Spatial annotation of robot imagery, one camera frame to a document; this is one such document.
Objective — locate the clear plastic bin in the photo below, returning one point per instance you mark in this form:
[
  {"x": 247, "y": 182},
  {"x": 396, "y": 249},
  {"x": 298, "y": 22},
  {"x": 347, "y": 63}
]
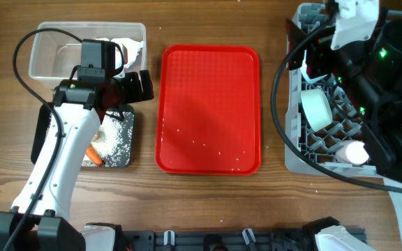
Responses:
[{"x": 54, "y": 55}]

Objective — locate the black tray with rice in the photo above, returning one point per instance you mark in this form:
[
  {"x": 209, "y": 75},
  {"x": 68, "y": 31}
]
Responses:
[{"x": 114, "y": 143}]

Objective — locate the pink cup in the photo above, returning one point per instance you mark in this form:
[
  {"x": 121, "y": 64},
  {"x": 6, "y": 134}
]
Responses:
[{"x": 352, "y": 152}]

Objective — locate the grey dishwasher rack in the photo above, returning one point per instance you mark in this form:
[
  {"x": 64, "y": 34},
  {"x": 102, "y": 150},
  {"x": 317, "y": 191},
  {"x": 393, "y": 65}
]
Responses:
[{"x": 320, "y": 146}]

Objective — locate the red tray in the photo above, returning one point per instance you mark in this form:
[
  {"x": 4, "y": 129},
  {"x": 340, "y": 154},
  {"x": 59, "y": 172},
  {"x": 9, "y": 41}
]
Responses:
[{"x": 209, "y": 112}]

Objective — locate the orange carrot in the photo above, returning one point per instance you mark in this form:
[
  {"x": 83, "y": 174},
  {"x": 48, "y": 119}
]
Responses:
[{"x": 94, "y": 157}]

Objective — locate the mint green bowl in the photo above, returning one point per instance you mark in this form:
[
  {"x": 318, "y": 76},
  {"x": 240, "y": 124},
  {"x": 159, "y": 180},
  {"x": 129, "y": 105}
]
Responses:
[{"x": 316, "y": 108}]

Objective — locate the white tissue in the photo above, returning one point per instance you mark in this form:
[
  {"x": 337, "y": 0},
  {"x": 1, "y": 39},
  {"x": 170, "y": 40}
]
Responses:
[{"x": 134, "y": 53}]

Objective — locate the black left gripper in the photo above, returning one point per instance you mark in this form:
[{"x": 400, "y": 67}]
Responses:
[{"x": 139, "y": 86}]

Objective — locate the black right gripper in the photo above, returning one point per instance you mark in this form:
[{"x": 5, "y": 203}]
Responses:
[{"x": 320, "y": 51}]

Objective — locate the brown food scrap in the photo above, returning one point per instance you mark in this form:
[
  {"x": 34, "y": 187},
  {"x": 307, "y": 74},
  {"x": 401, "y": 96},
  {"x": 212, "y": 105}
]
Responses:
[{"x": 96, "y": 136}]

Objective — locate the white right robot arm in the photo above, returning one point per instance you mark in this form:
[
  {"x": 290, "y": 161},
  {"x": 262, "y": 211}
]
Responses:
[{"x": 373, "y": 219}]

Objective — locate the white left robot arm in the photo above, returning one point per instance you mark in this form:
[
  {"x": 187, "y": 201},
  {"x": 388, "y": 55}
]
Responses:
[{"x": 38, "y": 218}]

